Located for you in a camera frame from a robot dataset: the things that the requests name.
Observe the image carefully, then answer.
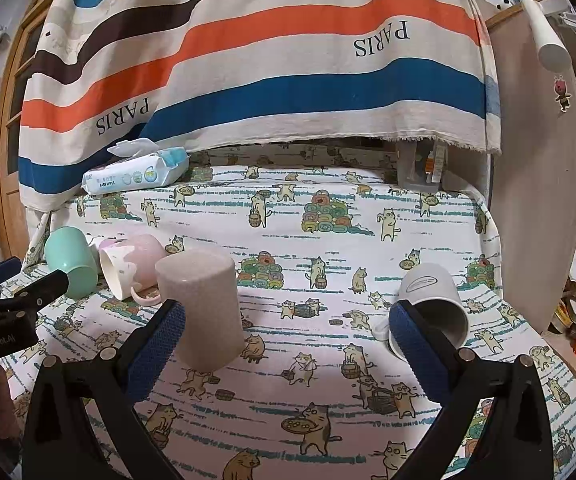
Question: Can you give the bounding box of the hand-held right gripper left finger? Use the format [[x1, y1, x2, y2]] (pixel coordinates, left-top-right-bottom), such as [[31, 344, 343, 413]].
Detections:
[[22, 299, 187, 480]]

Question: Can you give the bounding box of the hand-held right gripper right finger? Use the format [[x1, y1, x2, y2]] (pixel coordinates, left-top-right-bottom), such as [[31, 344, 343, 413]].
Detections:
[[389, 299, 554, 480]]

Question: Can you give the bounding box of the white cup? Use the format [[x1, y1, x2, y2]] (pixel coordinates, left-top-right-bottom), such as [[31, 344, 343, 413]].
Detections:
[[372, 262, 470, 361]]

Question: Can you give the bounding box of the mint green cup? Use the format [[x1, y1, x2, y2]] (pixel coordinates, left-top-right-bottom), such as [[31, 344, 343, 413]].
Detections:
[[44, 226, 99, 297]]

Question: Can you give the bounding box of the beige speckled cup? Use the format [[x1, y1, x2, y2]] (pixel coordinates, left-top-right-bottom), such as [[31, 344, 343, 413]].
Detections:
[[155, 248, 246, 372]]

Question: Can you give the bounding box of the person's left hand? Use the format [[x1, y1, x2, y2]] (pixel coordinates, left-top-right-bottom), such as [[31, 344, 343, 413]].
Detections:
[[0, 364, 22, 443]]

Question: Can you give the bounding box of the pink mug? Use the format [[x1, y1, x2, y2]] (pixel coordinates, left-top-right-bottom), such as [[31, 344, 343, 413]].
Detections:
[[98, 234, 169, 306]]

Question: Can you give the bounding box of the baby wipes pack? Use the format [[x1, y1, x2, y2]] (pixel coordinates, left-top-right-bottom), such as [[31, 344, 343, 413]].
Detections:
[[82, 138, 190, 194]]

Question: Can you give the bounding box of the cat printed bedsheet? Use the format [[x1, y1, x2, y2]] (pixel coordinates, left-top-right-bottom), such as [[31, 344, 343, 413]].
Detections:
[[5, 142, 576, 480]]

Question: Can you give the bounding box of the clear plastic box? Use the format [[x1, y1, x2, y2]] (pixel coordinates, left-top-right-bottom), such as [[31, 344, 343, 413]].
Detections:
[[395, 140, 450, 192]]

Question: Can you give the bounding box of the wooden door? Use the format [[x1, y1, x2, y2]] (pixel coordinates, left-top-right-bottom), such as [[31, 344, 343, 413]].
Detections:
[[0, 0, 71, 267]]

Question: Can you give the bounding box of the rounded wooden board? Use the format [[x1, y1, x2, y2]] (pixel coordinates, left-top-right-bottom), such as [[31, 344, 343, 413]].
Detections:
[[483, 5, 576, 334]]

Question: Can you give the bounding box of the cartoon sticker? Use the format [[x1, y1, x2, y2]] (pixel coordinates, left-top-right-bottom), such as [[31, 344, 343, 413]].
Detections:
[[554, 76, 573, 112]]

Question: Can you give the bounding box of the striped cloth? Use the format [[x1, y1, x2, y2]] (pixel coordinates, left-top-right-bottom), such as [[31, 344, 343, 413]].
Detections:
[[18, 0, 502, 209]]

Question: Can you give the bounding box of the white plastic handle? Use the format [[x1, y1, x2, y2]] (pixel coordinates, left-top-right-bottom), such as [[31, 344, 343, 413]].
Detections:
[[521, 0, 570, 72]]

